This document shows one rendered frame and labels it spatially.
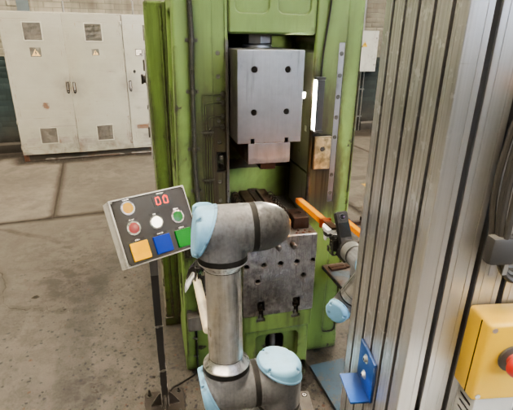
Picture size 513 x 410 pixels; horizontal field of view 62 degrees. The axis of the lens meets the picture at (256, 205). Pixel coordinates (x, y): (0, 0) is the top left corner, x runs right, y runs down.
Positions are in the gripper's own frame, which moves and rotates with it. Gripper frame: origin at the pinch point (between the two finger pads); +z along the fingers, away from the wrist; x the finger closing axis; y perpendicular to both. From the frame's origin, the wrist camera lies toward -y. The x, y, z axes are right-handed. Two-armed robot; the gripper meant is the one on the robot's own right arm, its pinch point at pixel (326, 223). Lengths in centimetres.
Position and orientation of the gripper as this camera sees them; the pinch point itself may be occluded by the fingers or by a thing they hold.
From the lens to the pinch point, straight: 169.8
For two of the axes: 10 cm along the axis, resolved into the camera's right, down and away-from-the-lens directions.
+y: 0.1, 9.4, 3.5
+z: -2.5, -3.4, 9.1
